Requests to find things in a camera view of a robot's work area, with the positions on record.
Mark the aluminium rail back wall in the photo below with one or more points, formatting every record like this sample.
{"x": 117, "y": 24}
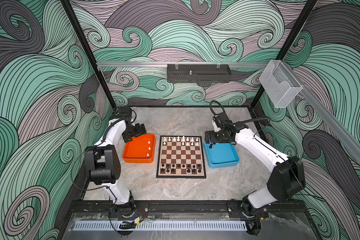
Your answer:
{"x": 128, "y": 64}

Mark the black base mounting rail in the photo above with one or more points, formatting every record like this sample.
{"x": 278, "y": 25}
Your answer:
{"x": 224, "y": 206}

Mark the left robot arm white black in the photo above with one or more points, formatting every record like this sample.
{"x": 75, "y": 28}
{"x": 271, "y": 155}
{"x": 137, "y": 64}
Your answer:
{"x": 102, "y": 163}

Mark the blue plastic tray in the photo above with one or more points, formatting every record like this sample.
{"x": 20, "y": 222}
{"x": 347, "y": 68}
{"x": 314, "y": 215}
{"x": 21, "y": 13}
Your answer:
{"x": 220, "y": 155}

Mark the white slotted cable duct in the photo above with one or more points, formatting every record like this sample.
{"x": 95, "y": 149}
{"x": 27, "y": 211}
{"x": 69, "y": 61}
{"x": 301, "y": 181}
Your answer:
{"x": 236, "y": 226}

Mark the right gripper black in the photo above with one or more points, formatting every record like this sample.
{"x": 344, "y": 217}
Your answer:
{"x": 212, "y": 136}

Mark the aluminium rail wall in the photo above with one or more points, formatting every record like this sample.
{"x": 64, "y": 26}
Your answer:
{"x": 337, "y": 106}
{"x": 128, "y": 64}

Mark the brown cream chess board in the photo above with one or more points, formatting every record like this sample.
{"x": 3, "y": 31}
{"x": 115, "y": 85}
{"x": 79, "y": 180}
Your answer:
{"x": 181, "y": 157}

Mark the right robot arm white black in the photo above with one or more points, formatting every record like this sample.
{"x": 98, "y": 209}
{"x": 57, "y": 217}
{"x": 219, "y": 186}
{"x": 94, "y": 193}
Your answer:
{"x": 287, "y": 173}

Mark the aluminium rail right wall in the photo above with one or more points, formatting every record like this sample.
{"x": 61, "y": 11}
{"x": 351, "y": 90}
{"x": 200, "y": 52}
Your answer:
{"x": 337, "y": 106}

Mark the orange plastic tray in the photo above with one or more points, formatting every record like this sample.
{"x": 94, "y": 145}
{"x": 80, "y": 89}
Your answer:
{"x": 135, "y": 151}

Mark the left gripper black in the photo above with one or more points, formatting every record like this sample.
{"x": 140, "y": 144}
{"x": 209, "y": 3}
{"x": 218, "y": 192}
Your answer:
{"x": 139, "y": 132}

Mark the clear acrylic wall holder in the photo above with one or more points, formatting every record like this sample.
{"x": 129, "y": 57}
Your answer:
{"x": 280, "y": 83}

